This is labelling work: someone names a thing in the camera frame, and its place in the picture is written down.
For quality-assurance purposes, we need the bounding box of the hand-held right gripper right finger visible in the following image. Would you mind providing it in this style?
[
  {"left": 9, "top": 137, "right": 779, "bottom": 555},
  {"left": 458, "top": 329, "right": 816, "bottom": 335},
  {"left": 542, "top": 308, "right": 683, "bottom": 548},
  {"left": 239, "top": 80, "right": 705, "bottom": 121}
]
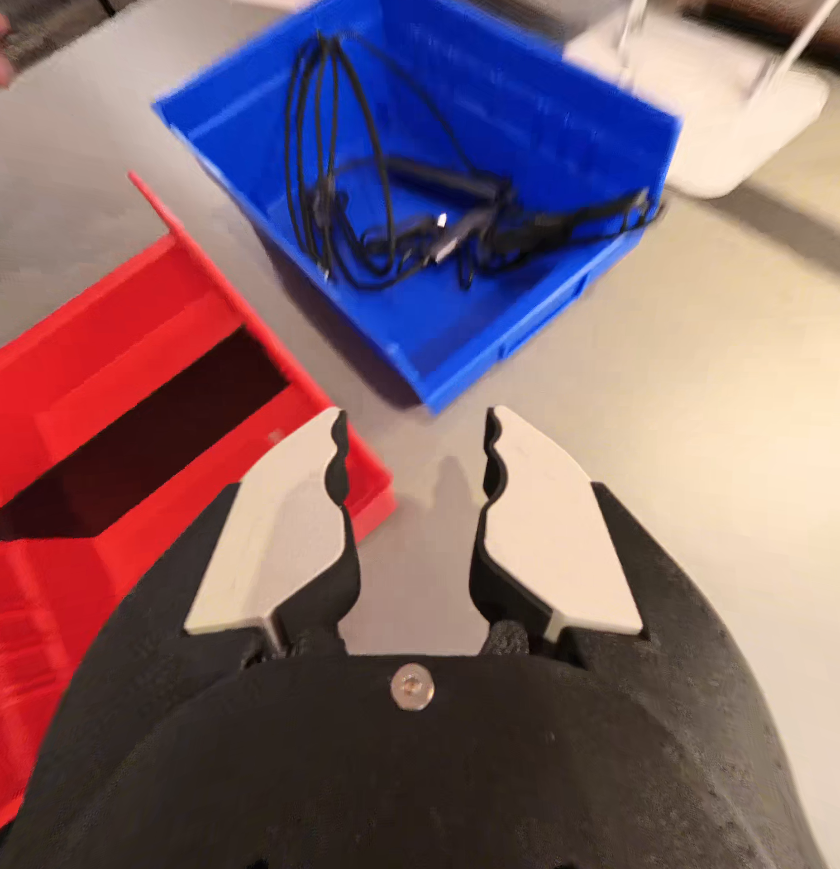
[{"left": 469, "top": 405, "right": 645, "bottom": 649}]

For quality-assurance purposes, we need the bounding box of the white stand base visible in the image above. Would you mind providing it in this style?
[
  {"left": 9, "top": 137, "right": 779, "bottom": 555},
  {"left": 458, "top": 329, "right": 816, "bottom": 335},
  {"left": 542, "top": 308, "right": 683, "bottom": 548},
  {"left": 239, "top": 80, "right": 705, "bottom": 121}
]
[{"left": 563, "top": 0, "right": 831, "bottom": 199}]

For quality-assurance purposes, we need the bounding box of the red storage bin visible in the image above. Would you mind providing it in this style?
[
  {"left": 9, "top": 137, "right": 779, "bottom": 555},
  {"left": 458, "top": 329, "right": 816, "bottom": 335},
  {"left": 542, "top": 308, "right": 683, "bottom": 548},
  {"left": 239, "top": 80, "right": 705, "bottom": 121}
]
[{"left": 0, "top": 171, "right": 397, "bottom": 836}]

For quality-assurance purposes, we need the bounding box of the blue storage bin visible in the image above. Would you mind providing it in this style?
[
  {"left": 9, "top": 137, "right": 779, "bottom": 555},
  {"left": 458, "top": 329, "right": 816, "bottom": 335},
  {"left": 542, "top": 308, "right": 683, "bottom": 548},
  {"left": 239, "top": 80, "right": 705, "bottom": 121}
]
[{"left": 152, "top": 0, "right": 684, "bottom": 415}]

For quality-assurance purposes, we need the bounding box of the black braided usb cable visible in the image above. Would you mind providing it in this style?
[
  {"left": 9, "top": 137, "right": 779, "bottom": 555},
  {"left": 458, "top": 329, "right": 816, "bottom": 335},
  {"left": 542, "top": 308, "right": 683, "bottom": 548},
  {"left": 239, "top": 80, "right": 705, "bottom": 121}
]
[{"left": 284, "top": 30, "right": 502, "bottom": 293}]

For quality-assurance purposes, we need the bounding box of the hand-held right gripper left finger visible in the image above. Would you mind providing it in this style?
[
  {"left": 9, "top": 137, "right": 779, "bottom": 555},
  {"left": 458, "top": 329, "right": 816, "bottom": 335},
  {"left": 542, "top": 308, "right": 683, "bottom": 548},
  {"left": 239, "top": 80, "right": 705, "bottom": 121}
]
[{"left": 182, "top": 406, "right": 362, "bottom": 656}]

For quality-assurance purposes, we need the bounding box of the black bin divider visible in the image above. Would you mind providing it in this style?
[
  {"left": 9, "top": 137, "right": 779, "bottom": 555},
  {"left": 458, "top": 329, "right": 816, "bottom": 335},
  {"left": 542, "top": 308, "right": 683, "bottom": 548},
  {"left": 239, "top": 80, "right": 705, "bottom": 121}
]
[{"left": 0, "top": 325, "right": 292, "bottom": 544}]

